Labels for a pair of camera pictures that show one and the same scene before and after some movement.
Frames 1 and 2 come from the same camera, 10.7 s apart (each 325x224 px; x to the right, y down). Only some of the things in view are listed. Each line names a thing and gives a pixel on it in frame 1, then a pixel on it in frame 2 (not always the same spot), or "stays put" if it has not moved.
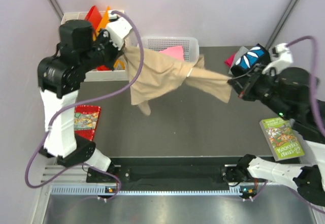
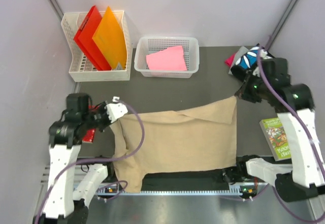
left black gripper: [103, 36] -> [107, 122]
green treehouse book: [283, 141] stays put
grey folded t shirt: [241, 52] stays put
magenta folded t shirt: [229, 60] stays put
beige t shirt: [163, 76] -> [202, 138]
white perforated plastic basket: [190, 45] stays put
